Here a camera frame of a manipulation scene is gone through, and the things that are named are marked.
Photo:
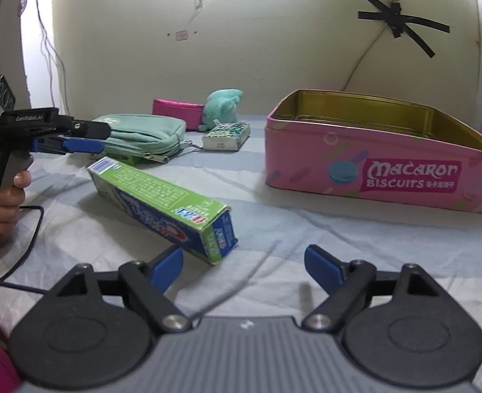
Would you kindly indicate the pink wall sticker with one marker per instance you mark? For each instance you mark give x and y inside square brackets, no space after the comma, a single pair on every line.
[181,35]

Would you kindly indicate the striped blue bed sheet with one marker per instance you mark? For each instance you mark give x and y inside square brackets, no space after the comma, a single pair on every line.
[68,222]

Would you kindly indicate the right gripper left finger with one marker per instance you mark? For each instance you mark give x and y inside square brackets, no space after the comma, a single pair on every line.
[145,285]

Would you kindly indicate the green toothpaste box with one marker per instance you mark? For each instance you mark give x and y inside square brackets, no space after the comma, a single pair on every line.
[198,224]

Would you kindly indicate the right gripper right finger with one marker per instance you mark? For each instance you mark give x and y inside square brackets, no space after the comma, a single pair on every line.
[347,286]

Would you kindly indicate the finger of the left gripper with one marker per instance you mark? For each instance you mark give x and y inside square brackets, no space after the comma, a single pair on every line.
[85,129]
[67,146]

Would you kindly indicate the person's left hand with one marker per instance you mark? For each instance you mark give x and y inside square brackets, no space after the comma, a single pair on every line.
[11,200]

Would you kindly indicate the magenta shiny wallet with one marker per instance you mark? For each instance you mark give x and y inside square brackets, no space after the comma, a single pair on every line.
[190,113]

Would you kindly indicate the pink macaron biscuit tin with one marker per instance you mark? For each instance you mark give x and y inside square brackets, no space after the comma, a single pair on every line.
[372,148]

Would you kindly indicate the teal plush toy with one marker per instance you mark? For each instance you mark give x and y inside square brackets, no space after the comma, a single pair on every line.
[220,107]

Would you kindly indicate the black tape cross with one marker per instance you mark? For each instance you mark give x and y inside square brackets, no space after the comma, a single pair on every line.
[398,22]

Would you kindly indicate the mint green zipper pouch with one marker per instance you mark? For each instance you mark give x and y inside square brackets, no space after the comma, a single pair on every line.
[134,138]

